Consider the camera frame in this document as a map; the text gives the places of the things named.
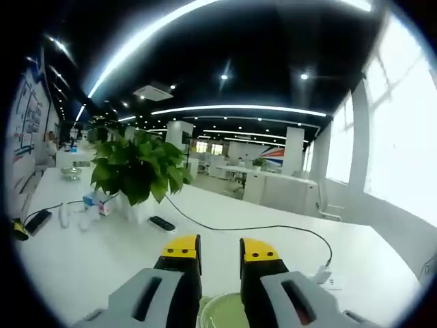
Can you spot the black phone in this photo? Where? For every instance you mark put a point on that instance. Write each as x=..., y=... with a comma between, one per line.
x=38, y=222

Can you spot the white plant pot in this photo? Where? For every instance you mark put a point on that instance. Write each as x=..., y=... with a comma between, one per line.
x=134, y=212

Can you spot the small distant green plant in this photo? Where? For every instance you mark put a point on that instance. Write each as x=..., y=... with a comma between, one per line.
x=259, y=163

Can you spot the green bowl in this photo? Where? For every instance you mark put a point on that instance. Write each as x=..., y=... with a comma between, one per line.
x=223, y=311

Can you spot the wall poster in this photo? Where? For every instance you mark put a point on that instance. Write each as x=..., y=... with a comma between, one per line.
x=29, y=119

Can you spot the white cabinet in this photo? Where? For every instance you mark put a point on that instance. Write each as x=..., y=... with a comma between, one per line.
x=280, y=191

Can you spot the striped wall mural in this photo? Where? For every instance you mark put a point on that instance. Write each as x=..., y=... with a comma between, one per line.
x=273, y=157

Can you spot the white tabletop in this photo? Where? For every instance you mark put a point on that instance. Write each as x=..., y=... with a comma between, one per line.
x=273, y=246

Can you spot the short ceiling light strip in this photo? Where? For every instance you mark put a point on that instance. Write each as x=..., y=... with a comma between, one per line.
x=239, y=109

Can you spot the ceiling air conditioner unit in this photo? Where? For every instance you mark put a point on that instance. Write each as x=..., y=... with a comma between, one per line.
x=153, y=91

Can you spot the blue and pink box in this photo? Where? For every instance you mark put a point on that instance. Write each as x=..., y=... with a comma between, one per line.
x=99, y=204

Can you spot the white slim device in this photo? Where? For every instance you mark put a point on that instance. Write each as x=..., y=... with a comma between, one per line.
x=63, y=214

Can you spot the green potted plant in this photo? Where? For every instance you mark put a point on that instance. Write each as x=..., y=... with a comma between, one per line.
x=136, y=171

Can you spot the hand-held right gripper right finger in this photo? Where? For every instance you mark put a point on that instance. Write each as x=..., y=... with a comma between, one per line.
x=273, y=294

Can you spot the black remote control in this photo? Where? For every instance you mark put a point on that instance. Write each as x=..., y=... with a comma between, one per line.
x=162, y=223

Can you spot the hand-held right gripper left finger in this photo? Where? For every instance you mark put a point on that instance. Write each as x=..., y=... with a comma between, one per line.
x=153, y=297

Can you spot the long ceiling light strip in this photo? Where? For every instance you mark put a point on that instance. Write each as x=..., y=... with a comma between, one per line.
x=143, y=37

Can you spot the round ceiling spotlight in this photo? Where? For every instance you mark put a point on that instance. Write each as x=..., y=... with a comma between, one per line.
x=223, y=77
x=304, y=76

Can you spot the silver bowl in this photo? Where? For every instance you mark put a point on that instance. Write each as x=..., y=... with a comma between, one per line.
x=71, y=171

